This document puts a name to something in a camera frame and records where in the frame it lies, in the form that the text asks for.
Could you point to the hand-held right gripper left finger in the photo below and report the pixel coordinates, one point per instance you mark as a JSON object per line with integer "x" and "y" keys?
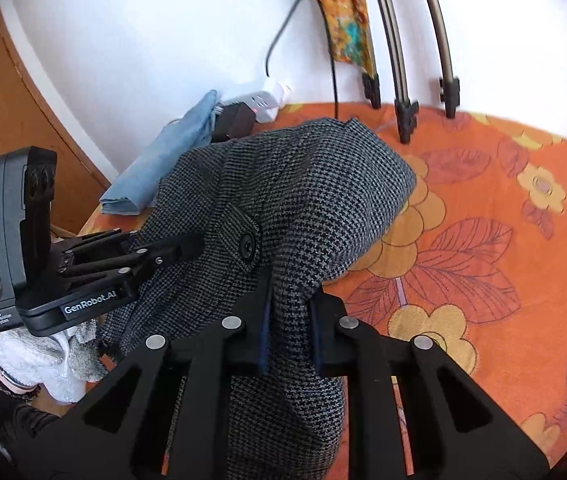
{"x": 265, "y": 330}

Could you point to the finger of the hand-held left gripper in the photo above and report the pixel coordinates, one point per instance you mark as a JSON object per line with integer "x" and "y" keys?
{"x": 173, "y": 252}
{"x": 98, "y": 241}

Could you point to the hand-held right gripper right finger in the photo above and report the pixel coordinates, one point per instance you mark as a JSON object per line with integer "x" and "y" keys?
{"x": 316, "y": 332}

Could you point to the grey houndstooth pants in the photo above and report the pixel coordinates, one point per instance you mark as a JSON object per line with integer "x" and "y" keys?
{"x": 288, "y": 200}

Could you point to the folded blue denim cloth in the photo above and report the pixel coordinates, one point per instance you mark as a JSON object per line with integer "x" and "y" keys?
{"x": 163, "y": 160}

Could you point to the white plastic bag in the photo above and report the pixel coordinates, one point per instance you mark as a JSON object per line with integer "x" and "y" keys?
{"x": 38, "y": 360}

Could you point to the brown wooden door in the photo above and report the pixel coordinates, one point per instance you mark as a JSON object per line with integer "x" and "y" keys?
{"x": 23, "y": 110}

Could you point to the black power adapter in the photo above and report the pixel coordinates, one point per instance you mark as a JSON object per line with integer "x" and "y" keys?
{"x": 233, "y": 120}

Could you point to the white power strip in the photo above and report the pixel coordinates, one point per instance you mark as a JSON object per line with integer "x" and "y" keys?
{"x": 261, "y": 102}

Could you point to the orange floral bed cover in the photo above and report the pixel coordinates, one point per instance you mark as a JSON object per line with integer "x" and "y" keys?
{"x": 488, "y": 240}

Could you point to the silver black tripod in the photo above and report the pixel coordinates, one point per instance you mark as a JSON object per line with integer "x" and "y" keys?
{"x": 406, "y": 120}

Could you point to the orange patterned scarf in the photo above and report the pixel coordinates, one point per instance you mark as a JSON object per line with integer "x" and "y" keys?
{"x": 348, "y": 20}

